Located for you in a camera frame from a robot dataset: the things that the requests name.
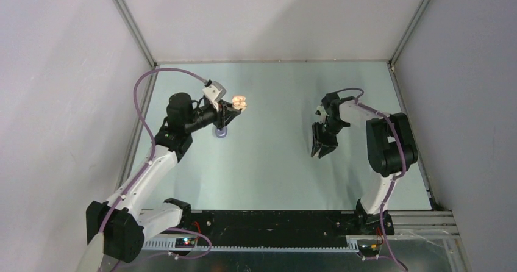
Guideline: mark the aluminium frame rail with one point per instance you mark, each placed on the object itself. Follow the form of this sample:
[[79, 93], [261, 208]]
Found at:
[[417, 220]]

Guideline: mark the beige earbud charging case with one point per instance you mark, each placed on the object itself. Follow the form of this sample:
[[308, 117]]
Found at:
[[239, 102]]

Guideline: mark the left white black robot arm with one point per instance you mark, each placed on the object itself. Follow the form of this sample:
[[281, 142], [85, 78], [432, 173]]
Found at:
[[118, 227]]

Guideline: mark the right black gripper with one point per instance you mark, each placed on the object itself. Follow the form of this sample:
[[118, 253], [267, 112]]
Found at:
[[319, 139]]

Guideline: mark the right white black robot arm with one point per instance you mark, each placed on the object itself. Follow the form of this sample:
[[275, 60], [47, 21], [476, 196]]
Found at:
[[390, 144]]

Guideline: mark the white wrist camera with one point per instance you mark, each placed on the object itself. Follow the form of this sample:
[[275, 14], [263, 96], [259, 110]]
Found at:
[[214, 93], [320, 110]]

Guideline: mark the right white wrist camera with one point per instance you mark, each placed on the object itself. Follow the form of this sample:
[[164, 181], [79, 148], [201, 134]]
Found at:
[[320, 110]]

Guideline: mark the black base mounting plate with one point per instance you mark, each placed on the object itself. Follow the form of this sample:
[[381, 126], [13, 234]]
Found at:
[[284, 229]]

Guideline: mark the purple earbud charging case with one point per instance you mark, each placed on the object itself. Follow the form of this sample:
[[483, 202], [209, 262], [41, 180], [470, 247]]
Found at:
[[221, 133]]

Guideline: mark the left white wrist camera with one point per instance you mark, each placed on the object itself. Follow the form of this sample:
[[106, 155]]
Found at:
[[214, 93]]

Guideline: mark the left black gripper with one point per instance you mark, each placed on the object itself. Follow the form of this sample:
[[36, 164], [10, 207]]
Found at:
[[227, 112]]

